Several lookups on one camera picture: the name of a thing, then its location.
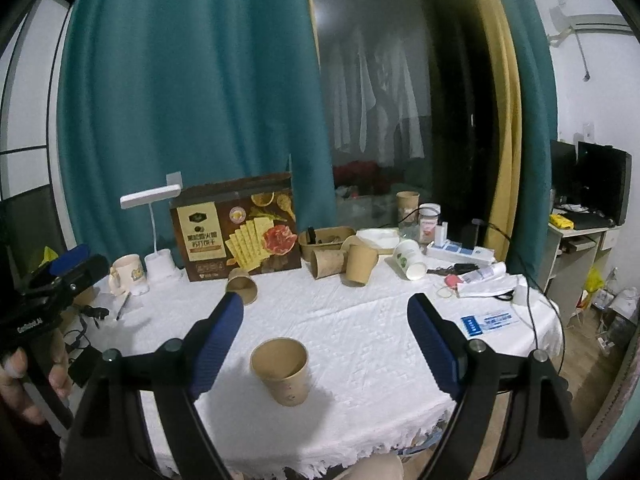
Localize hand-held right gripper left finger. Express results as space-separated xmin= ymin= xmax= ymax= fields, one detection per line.
xmin=60 ymin=291 xmax=246 ymax=480

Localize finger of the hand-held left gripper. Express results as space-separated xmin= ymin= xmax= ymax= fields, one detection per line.
xmin=30 ymin=244 xmax=92 ymax=286

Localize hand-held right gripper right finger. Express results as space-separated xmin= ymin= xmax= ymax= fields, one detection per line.
xmin=406 ymin=292 xmax=588 ymax=480

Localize white cup with green print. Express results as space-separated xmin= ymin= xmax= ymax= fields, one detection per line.
xmin=392 ymin=239 xmax=429 ymax=281

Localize tall kraft paper cup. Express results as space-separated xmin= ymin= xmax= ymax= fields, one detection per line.
xmin=396 ymin=191 xmax=421 ymax=225

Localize person's left hand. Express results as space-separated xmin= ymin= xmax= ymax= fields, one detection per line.
xmin=0 ymin=344 xmax=74 ymax=425

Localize yellow plastic bag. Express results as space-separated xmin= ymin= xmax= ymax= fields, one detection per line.
xmin=30 ymin=246 xmax=62 ymax=274

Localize cream printed mug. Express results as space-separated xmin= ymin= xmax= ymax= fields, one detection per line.
xmin=109 ymin=254 xmax=150 ymax=297

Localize blue and white card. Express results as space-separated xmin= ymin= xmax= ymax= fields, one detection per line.
xmin=460 ymin=310 xmax=519 ymax=337

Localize white paper packet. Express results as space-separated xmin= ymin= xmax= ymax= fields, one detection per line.
xmin=455 ymin=275 xmax=529 ymax=307

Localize white tablecloth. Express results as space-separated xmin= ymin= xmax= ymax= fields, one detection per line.
xmin=60 ymin=240 xmax=564 ymax=480

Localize white tube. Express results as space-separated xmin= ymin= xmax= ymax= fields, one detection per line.
xmin=460 ymin=261 xmax=509 ymax=284

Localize white power strip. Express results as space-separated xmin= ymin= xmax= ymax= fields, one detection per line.
xmin=425 ymin=241 xmax=496 ymax=267

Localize white desk lamp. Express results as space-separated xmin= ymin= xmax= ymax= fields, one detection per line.
xmin=120 ymin=184 xmax=182 ymax=283

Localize brown cracker box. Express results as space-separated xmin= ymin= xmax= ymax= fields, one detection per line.
xmin=170 ymin=173 xmax=302 ymax=282

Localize black power adapter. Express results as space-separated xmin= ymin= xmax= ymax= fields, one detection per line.
xmin=461 ymin=219 xmax=484 ymax=251

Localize clear jar with white lid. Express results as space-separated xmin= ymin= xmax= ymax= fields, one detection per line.
xmin=417 ymin=203 xmax=441 ymax=244

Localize person's leg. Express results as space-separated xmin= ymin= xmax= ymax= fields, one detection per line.
xmin=340 ymin=452 xmax=406 ymax=480

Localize kraft paper tray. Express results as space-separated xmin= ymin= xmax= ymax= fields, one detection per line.
xmin=298 ymin=226 xmax=357 ymax=261

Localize grey computer desk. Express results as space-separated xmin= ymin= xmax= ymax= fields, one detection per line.
xmin=537 ymin=210 xmax=627 ymax=327

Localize red cloth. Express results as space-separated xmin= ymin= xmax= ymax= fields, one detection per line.
xmin=332 ymin=160 xmax=397 ymax=197

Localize black keyboard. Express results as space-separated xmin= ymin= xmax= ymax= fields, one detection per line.
xmin=561 ymin=211 xmax=617 ymax=229

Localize wide teal curtain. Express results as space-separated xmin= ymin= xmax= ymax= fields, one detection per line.
xmin=56 ymin=0 xmax=337 ymax=267

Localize yellow curtain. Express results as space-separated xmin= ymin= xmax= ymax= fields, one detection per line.
xmin=450 ymin=0 xmax=524 ymax=262

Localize black computer monitor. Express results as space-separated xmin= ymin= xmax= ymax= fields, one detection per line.
xmin=576 ymin=141 xmax=632 ymax=226

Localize white hanging clothes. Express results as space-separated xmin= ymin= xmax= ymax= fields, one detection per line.
xmin=331 ymin=25 xmax=432 ymax=162

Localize narrow teal curtain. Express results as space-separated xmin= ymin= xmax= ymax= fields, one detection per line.
xmin=495 ymin=0 xmax=559 ymax=261

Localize white air conditioner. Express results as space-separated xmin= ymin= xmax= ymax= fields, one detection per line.
xmin=547 ymin=4 xmax=634 ymax=47

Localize black charger with cable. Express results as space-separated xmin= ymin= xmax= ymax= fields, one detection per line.
xmin=62 ymin=305 xmax=109 ymax=387

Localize black cable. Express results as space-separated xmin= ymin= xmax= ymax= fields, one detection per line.
xmin=480 ymin=221 xmax=543 ymax=353

